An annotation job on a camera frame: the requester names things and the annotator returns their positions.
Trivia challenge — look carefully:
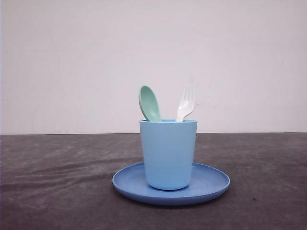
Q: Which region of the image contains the mint green plastic spoon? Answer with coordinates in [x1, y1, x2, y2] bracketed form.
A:
[139, 85, 162, 122]

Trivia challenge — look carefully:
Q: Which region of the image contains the light blue plastic cup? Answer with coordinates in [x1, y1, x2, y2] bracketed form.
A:
[139, 119, 198, 190]

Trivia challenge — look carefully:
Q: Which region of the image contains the white plastic fork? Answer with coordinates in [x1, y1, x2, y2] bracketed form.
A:
[176, 83, 196, 122]

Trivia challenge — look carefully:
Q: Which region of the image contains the blue plastic plate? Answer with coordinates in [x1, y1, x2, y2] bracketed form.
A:
[112, 162, 230, 206]

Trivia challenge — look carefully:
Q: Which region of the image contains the grey table cloth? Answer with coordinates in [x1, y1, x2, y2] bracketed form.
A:
[0, 133, 307, 230]

